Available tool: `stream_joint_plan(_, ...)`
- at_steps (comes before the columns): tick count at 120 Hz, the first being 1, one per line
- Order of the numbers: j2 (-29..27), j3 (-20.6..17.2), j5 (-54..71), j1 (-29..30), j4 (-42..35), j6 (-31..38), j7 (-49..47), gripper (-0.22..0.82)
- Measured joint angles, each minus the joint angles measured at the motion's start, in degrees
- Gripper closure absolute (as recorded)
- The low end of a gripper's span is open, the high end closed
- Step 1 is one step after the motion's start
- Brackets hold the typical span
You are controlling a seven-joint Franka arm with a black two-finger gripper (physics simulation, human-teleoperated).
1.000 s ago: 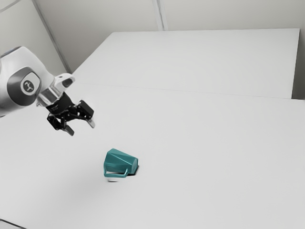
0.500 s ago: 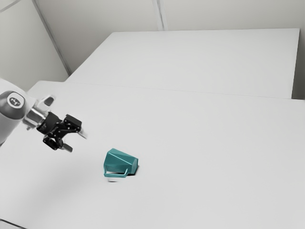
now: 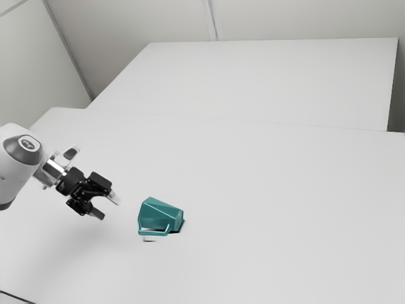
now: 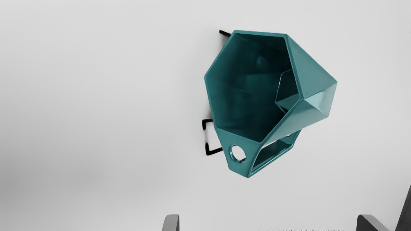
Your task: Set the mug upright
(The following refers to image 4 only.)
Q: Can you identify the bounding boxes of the teal faceted mug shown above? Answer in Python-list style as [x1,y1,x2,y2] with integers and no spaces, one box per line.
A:
[204,30,338,178]

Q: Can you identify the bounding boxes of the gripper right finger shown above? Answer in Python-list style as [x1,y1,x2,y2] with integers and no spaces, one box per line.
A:
[356,214,391,231]

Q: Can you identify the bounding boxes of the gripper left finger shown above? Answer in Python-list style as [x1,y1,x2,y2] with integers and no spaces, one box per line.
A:
[162,214,180,231]

